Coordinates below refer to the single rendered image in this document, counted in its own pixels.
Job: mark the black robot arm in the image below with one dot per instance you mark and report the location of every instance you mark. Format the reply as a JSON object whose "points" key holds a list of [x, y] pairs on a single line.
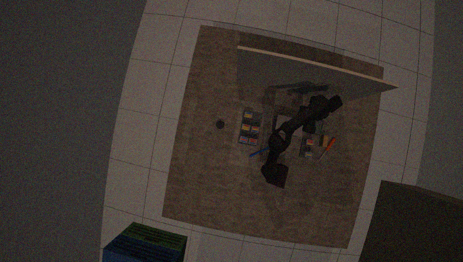
{"points": [[319, 108]]}

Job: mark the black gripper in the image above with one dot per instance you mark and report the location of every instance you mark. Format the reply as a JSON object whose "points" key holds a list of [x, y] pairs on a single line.
{"points": [[309, 126]]}

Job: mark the red-handled screwdriver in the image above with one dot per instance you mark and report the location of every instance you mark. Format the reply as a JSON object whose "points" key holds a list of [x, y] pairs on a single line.
{"points": [[329, 146]]}

